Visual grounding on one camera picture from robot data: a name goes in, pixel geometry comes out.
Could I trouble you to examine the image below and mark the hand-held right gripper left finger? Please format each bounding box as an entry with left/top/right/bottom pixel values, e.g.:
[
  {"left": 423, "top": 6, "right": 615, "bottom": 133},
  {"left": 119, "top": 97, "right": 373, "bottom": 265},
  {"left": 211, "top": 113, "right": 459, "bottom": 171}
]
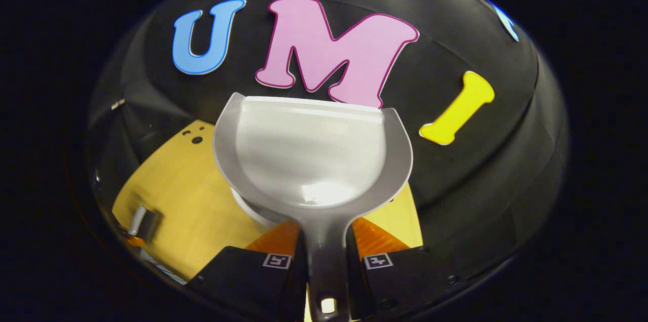
[{"left": 184, "top": 219, "right": 309, "bottom": 322}]

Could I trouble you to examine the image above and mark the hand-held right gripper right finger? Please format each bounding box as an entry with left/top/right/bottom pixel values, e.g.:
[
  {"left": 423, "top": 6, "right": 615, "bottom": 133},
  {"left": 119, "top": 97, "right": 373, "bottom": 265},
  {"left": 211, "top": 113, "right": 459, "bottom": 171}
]
[{"left": 348, "top": 217, "right": 472, "bottom": 322}]

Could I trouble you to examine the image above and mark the white ribbed garbage bin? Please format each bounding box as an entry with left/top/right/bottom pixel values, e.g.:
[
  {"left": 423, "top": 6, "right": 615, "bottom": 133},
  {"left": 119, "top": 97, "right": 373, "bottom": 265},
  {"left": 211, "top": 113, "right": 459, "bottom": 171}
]
[{"left": 230, "top": 185, "right": 305, "bottom": 232}]

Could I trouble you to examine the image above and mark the grey plastic dustpan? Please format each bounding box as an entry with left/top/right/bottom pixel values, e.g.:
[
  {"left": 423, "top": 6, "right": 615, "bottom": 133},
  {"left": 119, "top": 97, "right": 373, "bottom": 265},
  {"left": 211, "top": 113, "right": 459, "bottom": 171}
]
[{"left": 212, "top": 92, "right": 414, "bottom": 322}]

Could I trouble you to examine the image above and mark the wooden desktop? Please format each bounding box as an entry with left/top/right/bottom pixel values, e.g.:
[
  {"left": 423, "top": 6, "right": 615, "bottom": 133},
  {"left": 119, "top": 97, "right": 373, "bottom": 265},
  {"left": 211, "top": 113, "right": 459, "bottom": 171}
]
[{"left": 111, "top": 119, "right": 424, "bottom": 283}]

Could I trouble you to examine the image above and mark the black backdrop cloth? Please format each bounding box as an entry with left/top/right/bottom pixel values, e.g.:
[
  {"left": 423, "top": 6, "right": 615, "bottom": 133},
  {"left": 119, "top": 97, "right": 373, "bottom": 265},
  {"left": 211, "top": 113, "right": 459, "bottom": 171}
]
[{"left": 85, "top": 0, "right": 571, "bottom": 287}]

